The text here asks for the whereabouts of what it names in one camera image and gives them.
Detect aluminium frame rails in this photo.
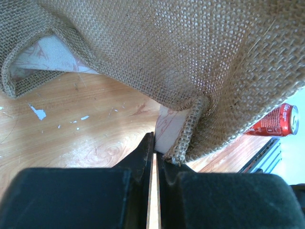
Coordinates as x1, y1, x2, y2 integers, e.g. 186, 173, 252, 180
238, 138, 282, 174

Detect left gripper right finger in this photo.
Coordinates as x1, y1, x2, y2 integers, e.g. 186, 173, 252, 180
157, 154, 305, 229

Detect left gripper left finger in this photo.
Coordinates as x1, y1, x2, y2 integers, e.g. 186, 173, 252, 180
0, 133, 154, 229

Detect burlap canvas tote bag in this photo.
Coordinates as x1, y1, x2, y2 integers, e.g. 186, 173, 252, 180
0, 0, 305, 164

